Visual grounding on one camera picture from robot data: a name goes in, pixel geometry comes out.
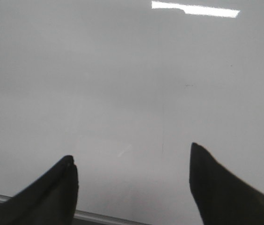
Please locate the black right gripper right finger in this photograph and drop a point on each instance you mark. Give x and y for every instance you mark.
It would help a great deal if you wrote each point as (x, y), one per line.
(221, 197)

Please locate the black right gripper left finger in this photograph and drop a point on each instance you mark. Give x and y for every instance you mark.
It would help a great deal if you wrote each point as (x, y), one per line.
(49, 200)

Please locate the white glossy whiteboard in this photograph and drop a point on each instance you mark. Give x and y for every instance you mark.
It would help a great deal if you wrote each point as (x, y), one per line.
(126, 89)

